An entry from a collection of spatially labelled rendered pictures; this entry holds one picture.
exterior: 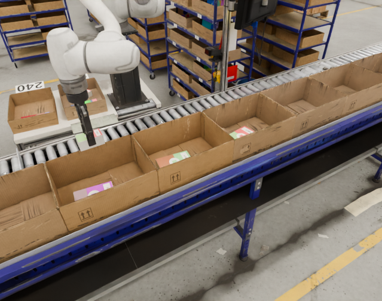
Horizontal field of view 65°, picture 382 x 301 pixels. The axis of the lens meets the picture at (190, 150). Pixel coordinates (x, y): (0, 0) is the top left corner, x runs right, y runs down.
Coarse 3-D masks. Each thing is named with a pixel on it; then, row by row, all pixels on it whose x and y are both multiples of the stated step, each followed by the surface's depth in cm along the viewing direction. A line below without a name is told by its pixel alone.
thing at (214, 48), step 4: (208, 48) 213; (212, 48) 213; (216, 48) 214; (204, 52) 216; (208, 52) 212; (212, 52) 213; (216, 52) 214; (220, 52) 216; (212, 56) 218; (216, 56) 218
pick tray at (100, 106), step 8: (88, 80) 233; (88, 88) 237; (96, 88) 239; (64, 96) 230; (96, 96) 229; (104, 96) 210; (64, 104) 221; (72, 104) 220; (88, 104) 204; (96, 104) 207; (104, 104) 209; (72, 112) 203; (88, 112) 208; (96, 112) 210
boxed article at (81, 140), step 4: (96, 132) 123; (100, 132) 123; (76, 136) 121; (80, 136) 120; (84, 136) 120; (96, 136) 120; (100, 136) 121; (80, 140) 118; (84, 140) 118; (96, 140) 121; (100, 140) 122; (104, 140) 123; (80, 144) 118; (84, 144) 119; (96, 144) 122; (100, 144) 123; (80, 148) 119; (84, 148) 120; (88, 148) 121
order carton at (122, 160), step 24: (120, 144) 141; (48, 168) 129; (72, 168) 135; (96, 168) 142; (120, 168) 146; (144, 168) 140; (72, 192) 134; (120, 192) 118; (144, 192) 125; (72, 216) 112; (96, 216) 119
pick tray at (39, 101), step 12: (12, 96) 215; (24, 96) 219; (36, 96) 222; (48, 96) 226; (12, 108) 209; (24, 108) 217; (36, 108) 216; (48, 108) 216; (12, 120) 188; (24, 120) 191; (36, 120) 194; (48, 120) 197
